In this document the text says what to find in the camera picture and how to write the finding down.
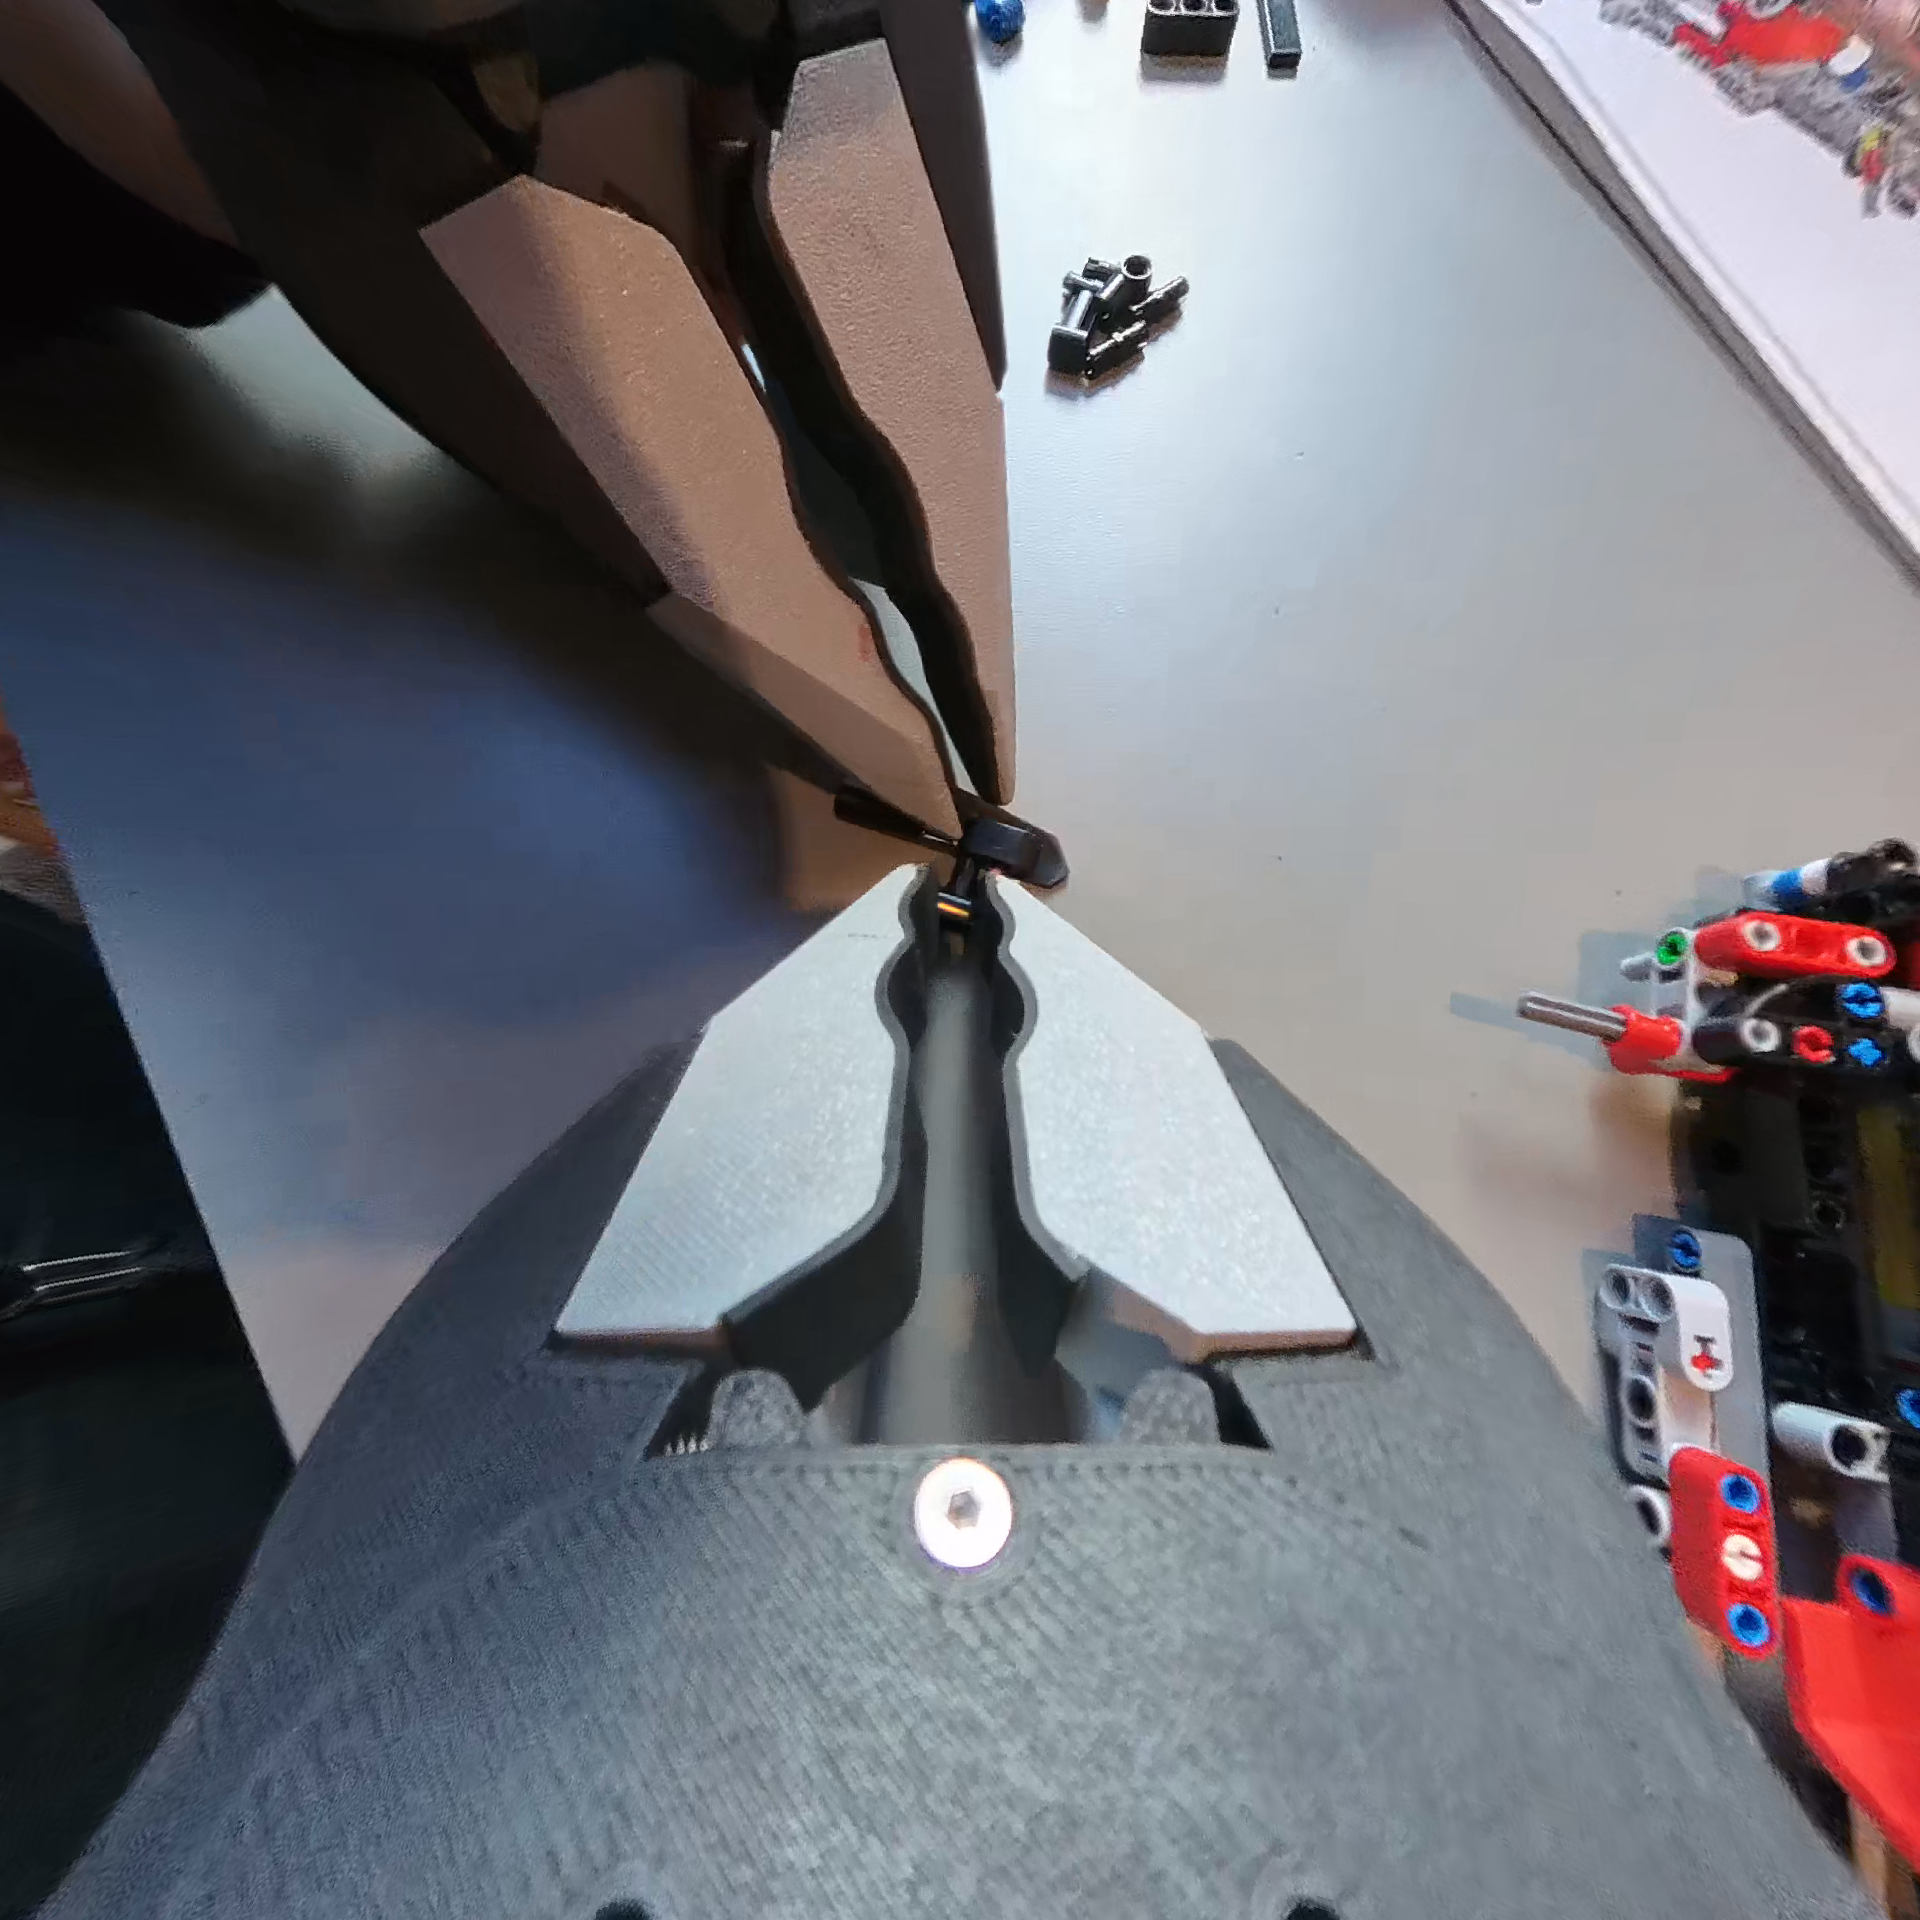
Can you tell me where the heap of black pins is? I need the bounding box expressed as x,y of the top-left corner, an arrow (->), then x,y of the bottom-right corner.
1046,257 -> 1192,384

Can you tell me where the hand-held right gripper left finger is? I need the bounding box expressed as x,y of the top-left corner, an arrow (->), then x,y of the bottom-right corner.
556,864 -> 942,1413

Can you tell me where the toy brick car model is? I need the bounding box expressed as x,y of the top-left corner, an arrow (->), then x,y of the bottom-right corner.
1516,840 -> 1920,1846

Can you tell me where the pile of loose toy bricks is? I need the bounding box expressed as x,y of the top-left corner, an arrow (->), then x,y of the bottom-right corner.
966,0 -> 1307,68

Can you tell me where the black elongated brick piece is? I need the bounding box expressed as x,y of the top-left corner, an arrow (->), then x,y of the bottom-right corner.
832,784 -> 1072,896

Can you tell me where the open instruction booklet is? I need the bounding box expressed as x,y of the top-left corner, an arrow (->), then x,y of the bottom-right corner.
1448,0 -> 1920,578

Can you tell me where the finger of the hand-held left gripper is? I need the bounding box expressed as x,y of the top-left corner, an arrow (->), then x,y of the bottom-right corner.
757,0 -> 1022,808
420,67 -> 970,835

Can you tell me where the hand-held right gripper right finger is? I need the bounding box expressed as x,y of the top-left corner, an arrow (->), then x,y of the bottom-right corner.
977,874 -> 1360,1396

